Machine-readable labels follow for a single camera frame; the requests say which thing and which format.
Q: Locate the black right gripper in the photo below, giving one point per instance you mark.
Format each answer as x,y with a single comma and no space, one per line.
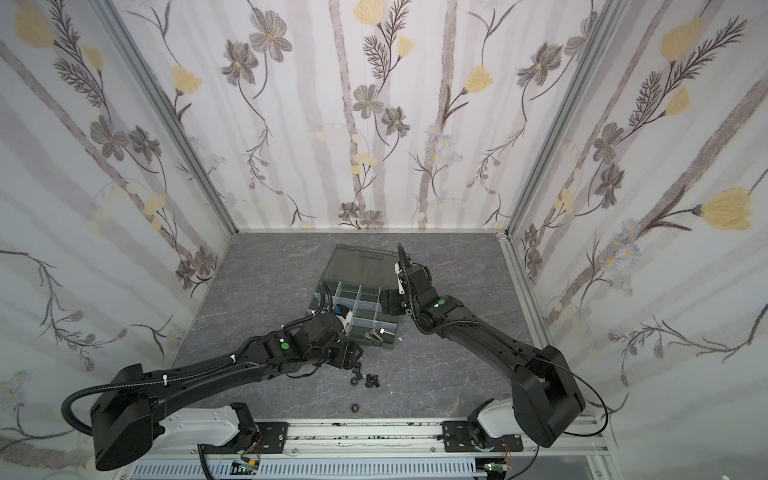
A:
411,282

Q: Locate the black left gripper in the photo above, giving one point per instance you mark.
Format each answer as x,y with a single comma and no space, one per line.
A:
349,352

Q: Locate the steel hex bolt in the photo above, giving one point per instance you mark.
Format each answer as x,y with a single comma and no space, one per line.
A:
378,336

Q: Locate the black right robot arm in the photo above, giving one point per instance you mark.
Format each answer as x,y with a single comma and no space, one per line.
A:
544,397

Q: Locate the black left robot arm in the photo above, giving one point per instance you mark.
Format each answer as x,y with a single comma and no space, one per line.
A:
123,417

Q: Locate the green plastic organizer box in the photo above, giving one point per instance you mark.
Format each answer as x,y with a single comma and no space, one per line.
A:
355,277

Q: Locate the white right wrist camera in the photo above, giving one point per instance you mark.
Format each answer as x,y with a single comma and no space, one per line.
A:
400,278

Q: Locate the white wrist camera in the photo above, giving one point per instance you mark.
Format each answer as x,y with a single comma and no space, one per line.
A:
400,278
344,314

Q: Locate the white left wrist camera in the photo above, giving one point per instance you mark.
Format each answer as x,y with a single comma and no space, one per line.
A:
344,314

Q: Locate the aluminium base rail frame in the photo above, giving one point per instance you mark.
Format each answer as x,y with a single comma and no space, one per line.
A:
515,457

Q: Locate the white perforated cable duct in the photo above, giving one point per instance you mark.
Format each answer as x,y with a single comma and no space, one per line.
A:
355,468

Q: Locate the right aluminium corner post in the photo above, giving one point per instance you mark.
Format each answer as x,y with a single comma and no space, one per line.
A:
594,49

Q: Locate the aluminium corner post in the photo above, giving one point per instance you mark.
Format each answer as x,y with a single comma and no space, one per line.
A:
594,49
150,87

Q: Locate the left aluminium corner post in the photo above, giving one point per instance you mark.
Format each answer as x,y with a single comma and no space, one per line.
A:
150,87

